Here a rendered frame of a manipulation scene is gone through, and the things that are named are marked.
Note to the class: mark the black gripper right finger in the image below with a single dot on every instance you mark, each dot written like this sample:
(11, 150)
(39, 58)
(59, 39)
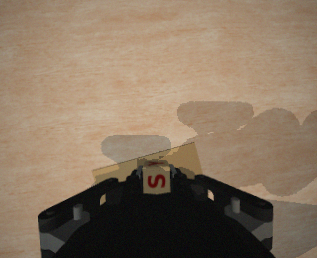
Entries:
(254, 213)

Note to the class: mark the tan square mat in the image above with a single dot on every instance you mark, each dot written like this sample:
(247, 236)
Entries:
(184, 157)

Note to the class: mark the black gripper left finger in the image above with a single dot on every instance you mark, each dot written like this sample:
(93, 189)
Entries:
(57, 223)

